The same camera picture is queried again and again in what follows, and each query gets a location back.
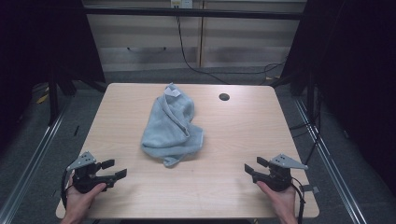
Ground black floor cables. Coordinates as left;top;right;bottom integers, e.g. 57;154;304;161
289;119;322;166

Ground black metal stand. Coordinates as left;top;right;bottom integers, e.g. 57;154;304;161
46;70;61;126

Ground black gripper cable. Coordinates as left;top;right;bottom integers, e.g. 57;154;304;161
290;176;306;224
60;168;75;210

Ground long black wall cable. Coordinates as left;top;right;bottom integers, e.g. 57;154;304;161
175;14;286;86

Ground person's right hand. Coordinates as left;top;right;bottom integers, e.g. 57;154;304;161
256;181;300;224

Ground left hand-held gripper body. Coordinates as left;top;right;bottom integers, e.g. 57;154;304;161
65;151;119;194

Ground metal floor rail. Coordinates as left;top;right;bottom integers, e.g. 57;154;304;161
0;101;73;224
293;98;369;224

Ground black curtain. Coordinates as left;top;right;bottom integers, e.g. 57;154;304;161
280;0;396;195
0;0;106;150

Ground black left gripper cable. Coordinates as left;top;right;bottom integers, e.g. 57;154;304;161
60;168;75;210

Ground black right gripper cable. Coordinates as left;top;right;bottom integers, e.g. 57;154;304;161
290;176;306;224

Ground yellow floor tape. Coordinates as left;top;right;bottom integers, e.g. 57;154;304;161
35;87;50;105

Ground white wall outlet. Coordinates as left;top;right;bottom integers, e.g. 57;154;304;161
170;0;194;9

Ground black horizontal bar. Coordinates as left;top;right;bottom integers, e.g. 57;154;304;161
83;7;305;21

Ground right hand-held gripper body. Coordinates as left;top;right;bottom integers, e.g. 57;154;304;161
251;153;309;192

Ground grey-blue towel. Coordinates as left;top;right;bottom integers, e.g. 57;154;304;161
140;82;205;168

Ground person's left hand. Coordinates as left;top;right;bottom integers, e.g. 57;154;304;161
61;182;107;224

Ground grey tape piece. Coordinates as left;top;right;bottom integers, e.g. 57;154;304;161
299;184;320;194

